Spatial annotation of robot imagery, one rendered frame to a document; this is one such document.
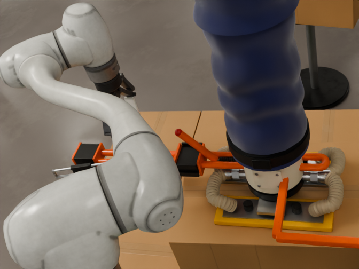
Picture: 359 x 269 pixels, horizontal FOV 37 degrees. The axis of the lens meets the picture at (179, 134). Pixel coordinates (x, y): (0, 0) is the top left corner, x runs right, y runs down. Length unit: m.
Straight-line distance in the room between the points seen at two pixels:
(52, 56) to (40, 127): 2.48
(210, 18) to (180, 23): 3.17
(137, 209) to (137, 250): 1.26
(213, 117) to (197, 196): 0.90
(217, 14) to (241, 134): 0.36
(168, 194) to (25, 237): 0.25
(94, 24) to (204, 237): 0.69
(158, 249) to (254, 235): 0.63
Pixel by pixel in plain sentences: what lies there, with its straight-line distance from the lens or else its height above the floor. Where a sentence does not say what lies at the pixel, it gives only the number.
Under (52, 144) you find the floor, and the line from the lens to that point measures 3.66.
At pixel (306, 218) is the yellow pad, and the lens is 1.59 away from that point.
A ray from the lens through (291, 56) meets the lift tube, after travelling 1.29.
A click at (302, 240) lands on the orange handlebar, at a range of 1.41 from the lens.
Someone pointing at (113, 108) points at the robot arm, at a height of 1.57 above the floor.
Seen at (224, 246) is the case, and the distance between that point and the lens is 1.61.
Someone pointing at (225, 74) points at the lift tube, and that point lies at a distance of 1.27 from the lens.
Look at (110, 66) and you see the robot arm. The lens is 1.44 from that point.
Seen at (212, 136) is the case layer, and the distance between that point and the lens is 2.47.
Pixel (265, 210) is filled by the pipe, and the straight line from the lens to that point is 1.58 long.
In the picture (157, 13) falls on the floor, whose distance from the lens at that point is 4.55.
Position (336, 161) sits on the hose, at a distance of 1.62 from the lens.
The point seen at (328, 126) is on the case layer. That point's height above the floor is 0.54.
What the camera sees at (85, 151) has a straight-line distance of 1.78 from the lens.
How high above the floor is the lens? 2.25
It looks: 42 degrees down
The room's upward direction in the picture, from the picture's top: 18 degrees counter-clockwise
